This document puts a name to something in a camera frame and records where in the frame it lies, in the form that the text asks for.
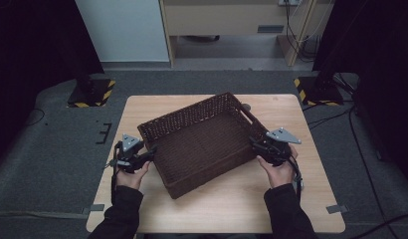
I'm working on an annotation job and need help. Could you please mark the person's right hand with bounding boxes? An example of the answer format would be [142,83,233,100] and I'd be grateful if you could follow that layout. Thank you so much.
[256,147,300,189]

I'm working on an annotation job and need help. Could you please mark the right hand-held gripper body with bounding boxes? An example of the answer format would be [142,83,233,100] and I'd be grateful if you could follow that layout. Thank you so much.
[260,126,302,167]

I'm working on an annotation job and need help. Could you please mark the black floor tape marks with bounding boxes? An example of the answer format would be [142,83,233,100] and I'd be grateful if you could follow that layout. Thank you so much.
[96,122,112,145]

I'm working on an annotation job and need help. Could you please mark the beige wooden desk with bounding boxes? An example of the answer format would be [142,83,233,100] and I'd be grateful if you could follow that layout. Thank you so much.
[158,0,335,68]

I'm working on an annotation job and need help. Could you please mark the brown woven basket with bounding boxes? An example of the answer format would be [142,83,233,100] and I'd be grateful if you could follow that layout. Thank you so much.
[136,92,270,200]

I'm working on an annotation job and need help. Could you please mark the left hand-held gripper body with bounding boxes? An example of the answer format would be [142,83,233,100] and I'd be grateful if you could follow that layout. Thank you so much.
[105,133,145,174]

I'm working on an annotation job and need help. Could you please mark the black hanging cable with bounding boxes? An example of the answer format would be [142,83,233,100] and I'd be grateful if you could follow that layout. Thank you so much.
[284,0,322,64]

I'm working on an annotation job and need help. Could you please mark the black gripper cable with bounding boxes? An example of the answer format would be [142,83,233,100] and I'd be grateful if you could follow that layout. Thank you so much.
[110,142,121,204]
[288,155,306,202]

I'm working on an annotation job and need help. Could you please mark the black curtain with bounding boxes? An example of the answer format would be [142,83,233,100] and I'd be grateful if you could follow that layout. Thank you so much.
[312,0,408,187]
[0,0,105,167]

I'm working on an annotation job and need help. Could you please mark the white hanging cable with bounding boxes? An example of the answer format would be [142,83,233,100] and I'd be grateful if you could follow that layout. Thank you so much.
[293,0,335,44]

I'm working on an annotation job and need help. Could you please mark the striped black stand base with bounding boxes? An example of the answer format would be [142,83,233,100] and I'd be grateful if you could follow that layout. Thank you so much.
[67,78,116,109]
[294,76,344,108]

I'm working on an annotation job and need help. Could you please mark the black floor cable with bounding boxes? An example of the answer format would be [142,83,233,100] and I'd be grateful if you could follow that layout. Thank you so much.
[26,108,46,127]
[357,213,408,239]
[306,108,353,130]
[348,106,392,233]

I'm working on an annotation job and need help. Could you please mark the person's left hand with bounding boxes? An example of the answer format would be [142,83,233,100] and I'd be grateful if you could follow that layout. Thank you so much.
[115,161,151,191]

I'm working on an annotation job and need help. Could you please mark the white panel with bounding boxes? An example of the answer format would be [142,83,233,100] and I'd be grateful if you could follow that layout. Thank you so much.
[75,0,170,63]

